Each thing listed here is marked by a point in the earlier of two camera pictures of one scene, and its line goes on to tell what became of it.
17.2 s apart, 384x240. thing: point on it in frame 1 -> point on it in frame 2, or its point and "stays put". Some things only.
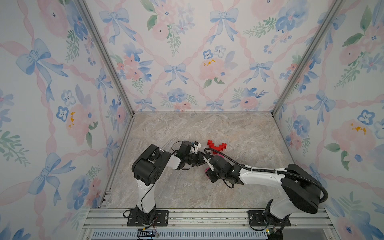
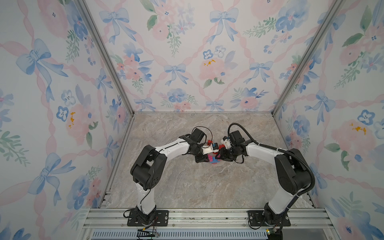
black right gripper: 210,176 -> 222,155
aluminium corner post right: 332,9 stays put
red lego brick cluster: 211,145 stays put
